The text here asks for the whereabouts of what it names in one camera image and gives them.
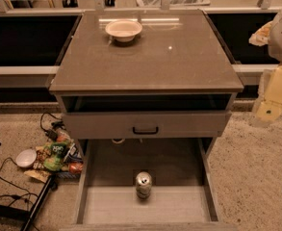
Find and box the silver green 7up can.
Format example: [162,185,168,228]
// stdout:
[136,171,152,199]

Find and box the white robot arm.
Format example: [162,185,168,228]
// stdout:
[248,9,282,125]

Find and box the grey drawer cabinet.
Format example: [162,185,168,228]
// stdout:
[48,9,244,231]

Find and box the grey top drawer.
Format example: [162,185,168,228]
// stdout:
[63,111,231,140]

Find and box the white bowl on counter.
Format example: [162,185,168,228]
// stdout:
[105,20,142,42]

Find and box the red soda can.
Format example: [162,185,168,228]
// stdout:
[68,162,83,174]

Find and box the open middle drawer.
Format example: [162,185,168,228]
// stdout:
[60,139,238,231]

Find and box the green snack bag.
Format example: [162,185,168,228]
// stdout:
[43,142,68,171]

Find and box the yellow snack packet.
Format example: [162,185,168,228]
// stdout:
[24,169,50,183]

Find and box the white bowl on floor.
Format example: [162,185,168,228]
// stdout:
[15,149,37,168]

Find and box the black stand leg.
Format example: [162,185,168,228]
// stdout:
[0,175,57,231]

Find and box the black drawer handle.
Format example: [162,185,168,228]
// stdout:
[132,126,159,135]

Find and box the black floor cable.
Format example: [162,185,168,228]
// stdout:
[0,157,40,207]

